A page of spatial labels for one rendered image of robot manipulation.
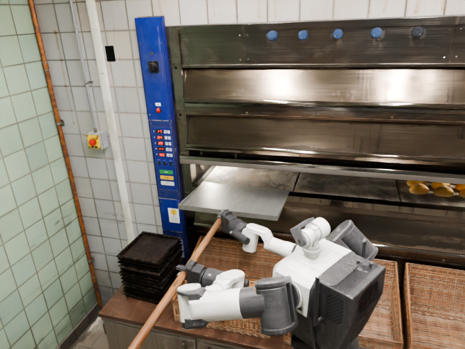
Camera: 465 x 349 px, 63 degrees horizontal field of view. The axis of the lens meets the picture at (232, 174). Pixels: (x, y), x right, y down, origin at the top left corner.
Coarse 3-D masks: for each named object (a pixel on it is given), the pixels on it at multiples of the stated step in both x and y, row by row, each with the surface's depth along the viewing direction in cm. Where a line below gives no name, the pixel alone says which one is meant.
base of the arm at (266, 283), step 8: (264, 280) 113; (272, 280) 110; (280, 280) 110; (288, 280) 114; (256, 288) 112; (264, 288) 109; (272, 288) 109; (288, 288) 115; (288, 296) 114; (296, 312) 115; (296, 320) 114; (280, 328) 107; (288, 328) 107
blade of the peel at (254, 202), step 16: (192, 192) 223; (208, 192) 225; (224, 192) 224; (240, 192) 223; (256, 192) 222; (272, 192) 221; (288, 192) 220; (192, 208) 204; (208, 208) 201; (224, 208) 205; (240, 208) 204; (256, 208) 203; (272, 208) 203
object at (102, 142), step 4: (88, 132) 235; (92, 132) 234; (96, 132) 234; (100, 132) 233; (104, 132) 235; (88, 136) 233; (92, 136) 232; (100, 136) 232; (104, 136) 235; (88, 140) 234; (96, 140) 232; (100, 140) 232; (104, 140) 236; (88, 144) 235; (96, 144) 233; (100, 144) 233; (104, 144) 236; (92, 148) 236; (96, 148) 235; (100, 148) 234
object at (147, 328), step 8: (216, 224) 184; (208, 232) 178; (208, 240) 173; (200, 248) 167; (192, 256) 161; (184, 272) 152; (176, 280) 147; (176, 288) 144; (168, 296) 139; (160, 304) 135; (152, 312) 132; (160, 312) 133; (152, 320) 129; (144, 328) 125; (136, 336) 123; (144, 336) 123; (136, 344) 120
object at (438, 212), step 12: (324, 204) 212; (336, 204) 210; (348, 204) 208; (360, 204) 206; (372, 204) 204; (384, 204) 202; (396, 204) 201; (408, 204) 201; (420, 204) 200; (432, 204) 200; (444, 216) 195; (456, 216) 193
